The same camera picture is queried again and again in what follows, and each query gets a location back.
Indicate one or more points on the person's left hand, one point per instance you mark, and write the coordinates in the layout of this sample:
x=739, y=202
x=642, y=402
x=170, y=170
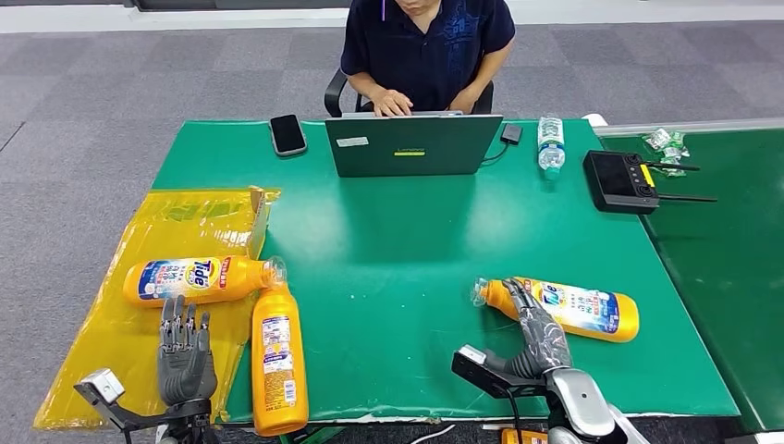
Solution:
x=465, y=101

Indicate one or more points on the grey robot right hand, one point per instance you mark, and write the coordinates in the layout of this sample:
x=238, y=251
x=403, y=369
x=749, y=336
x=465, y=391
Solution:
x=542, y=343

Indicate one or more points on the person's right hand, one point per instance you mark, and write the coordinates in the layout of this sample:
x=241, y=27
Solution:
x=392, y=103

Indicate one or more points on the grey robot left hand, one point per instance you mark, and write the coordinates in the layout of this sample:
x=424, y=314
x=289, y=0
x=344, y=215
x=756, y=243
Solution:
x=184, y=367

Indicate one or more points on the orange Tide detergent bottle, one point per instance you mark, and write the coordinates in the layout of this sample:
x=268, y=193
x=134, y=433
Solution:
x=588, y=309
x=196, y=281
x=520, y=437
x=279, y=367

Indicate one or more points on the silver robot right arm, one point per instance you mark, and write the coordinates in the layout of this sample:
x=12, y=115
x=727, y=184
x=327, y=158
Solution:
x=579, y=404

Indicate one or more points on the clear plastic water bottle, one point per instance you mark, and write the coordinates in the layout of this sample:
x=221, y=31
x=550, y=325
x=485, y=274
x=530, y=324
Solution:
x=550, y=147

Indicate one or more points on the dark green laptop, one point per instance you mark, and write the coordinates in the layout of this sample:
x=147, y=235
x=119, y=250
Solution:
x=410, y=147

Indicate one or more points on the small black adapter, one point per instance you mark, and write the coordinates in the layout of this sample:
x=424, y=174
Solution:
x=511, y=133

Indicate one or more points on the person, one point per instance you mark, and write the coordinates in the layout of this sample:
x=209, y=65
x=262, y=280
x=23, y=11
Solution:
x=422, y=55

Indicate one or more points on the black office chair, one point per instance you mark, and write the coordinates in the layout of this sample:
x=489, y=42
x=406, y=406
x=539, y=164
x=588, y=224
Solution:
x=334, y=92

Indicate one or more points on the black smartphone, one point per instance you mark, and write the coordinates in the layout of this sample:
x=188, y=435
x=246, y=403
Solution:
x=288, y=135

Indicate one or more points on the yellow plastic sheet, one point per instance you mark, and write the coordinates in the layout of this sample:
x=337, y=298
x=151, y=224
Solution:
x=177, y=227

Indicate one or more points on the green table mat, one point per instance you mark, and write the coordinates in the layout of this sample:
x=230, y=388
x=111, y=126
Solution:
x=398, y=245
x=723, y=263

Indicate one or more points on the green plastic piece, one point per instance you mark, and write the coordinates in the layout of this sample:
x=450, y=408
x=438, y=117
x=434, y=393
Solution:
x=312, y=436

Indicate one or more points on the black remote controller with antennas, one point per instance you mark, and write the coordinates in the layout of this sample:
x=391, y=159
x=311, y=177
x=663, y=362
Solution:
x=615, y=182

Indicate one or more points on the crumpled green white wrappers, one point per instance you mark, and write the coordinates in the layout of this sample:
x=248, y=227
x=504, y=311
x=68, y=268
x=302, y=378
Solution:
x=667, y=144

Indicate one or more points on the black right camera bracket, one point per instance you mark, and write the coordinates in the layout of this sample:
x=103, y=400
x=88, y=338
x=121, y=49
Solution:
x=490, y=377

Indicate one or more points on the black camera bracket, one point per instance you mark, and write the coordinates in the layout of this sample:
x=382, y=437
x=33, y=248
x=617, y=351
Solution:
x=122, y=418
x=490, y=377

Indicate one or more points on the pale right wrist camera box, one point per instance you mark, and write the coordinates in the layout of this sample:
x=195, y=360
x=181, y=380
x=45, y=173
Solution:
x=472, y=355

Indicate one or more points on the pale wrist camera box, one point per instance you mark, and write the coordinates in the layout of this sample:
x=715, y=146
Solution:
x=472, y=355
x=103, y=386

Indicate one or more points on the black left camera bracket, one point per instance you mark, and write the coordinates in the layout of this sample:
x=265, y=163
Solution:
x=122, y=418

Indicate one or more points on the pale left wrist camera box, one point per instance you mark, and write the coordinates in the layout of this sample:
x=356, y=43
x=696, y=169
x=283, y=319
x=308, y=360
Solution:
x=103, y=386

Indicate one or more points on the grey metal table rail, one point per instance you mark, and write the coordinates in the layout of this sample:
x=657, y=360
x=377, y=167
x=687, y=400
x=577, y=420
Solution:
x=686, y=125

